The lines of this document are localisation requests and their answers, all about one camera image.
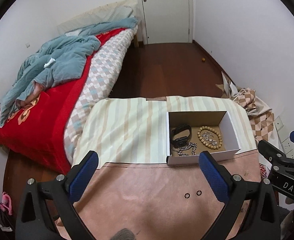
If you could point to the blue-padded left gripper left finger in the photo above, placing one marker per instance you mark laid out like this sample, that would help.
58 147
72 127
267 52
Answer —
34 220

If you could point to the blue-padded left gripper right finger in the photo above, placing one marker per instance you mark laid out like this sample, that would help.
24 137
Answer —
261 220

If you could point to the white cardboard jewelry box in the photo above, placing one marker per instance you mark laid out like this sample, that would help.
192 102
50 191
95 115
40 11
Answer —
193 132

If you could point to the white power strip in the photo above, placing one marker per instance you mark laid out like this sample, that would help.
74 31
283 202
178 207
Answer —
283 136

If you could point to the pink slipper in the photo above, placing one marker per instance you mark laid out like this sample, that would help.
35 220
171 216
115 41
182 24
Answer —
6 204

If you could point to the checkered brown cloth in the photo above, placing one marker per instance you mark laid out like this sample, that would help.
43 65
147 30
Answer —
260 115

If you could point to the red blanket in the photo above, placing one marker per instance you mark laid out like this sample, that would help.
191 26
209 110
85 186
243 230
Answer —
36 130

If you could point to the bed with checkered sheet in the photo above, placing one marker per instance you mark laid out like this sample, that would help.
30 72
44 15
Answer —
104 68

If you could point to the pink and striped table cloth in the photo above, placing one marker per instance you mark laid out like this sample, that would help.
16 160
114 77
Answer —
134 188

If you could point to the blue-grey quilt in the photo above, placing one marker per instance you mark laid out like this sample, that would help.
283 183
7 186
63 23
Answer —
58 61

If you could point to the white door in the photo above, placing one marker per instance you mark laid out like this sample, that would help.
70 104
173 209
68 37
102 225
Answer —
166 21

